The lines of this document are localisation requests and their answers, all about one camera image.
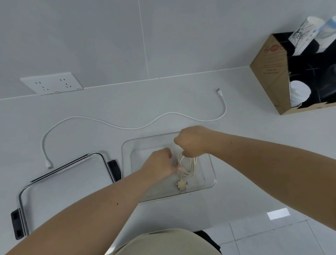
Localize person's left hand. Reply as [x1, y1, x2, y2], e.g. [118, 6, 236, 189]
[140, 147, 185, 182]

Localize person's right hand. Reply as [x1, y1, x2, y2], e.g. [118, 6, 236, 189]
[174, 126, 214, 158]

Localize cream multi-plug cable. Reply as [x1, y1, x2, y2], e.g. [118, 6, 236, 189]
[174, 152, 198, 192]

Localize person's left forearm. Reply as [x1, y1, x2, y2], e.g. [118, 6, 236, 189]
[0, 169, 154, 255]

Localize person's right forearm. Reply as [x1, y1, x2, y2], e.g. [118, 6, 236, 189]
[207, 131, 336, 229]

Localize clear glass container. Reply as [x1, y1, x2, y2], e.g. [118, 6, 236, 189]
[121, 131, 217, 203]

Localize person's beige shirt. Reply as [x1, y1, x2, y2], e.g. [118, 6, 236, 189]
[104, 228, 223, 255]

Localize person's black trousers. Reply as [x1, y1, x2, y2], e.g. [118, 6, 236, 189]
[194, 230, 222, 254]

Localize brown cardboard box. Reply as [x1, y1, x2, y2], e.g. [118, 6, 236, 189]
[249, 32, 336, 115]

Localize clear lid with black clips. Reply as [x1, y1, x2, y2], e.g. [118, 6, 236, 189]
[10, 152, 123, 240]

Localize white round cup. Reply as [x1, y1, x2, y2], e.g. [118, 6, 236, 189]
[289, 80, 312, 108]

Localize white patterned paper cup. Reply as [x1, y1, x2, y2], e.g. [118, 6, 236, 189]
[288, 16, 324, 56]

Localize white charging cable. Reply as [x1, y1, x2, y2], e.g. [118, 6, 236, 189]
[42, 88, 227, 170]

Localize white wall socket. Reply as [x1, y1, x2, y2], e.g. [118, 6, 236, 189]
[20, 72, 84, 94]

